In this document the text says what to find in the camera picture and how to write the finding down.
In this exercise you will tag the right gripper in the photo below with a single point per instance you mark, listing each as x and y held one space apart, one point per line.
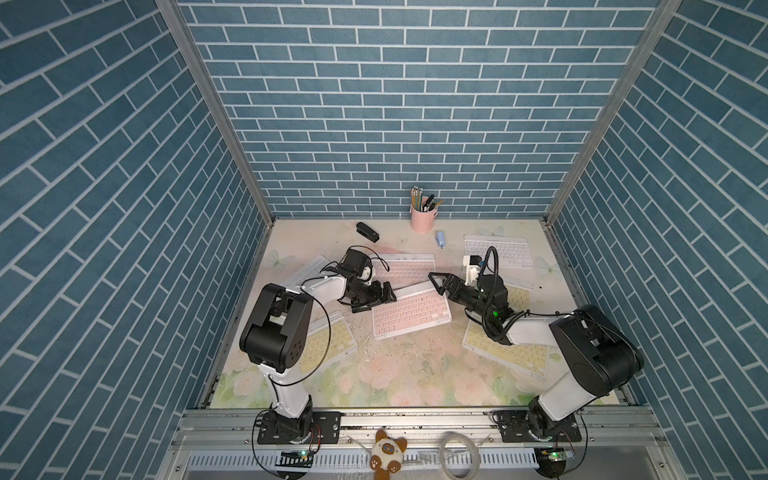
452 281

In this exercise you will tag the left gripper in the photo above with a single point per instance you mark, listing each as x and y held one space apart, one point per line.
374 300

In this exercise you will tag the pink keyboard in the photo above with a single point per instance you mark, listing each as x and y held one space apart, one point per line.
405 269
416 308

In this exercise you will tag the yellow keyboard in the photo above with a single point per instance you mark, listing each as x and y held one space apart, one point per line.
519 293
527 359
326 346

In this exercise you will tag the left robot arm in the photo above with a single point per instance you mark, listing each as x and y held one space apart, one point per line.
275 335

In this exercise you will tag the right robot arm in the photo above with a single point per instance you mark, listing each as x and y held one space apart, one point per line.
599 357

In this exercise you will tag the pink pen cup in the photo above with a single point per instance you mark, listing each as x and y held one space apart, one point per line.
422 218

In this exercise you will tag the white keyboard left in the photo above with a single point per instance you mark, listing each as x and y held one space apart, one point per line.
309 270

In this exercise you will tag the white keyboard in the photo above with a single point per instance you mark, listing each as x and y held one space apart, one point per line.
309 270
512 252

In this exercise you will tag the white keyboard right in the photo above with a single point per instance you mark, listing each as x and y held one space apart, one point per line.
512 252

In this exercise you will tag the black stapler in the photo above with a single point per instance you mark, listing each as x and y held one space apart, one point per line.
367 232

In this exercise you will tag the plush toy cat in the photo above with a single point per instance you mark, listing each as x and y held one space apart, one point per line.
387 455

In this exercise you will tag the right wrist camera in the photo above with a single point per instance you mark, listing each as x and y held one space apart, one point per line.
472 266

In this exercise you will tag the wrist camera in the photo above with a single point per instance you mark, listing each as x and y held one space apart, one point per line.
472 266
356 264

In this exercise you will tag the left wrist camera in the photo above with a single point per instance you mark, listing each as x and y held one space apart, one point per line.
356 264

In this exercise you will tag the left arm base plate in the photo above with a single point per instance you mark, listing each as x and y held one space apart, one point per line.
274 429

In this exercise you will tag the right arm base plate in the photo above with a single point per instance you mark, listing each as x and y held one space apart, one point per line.
520 426

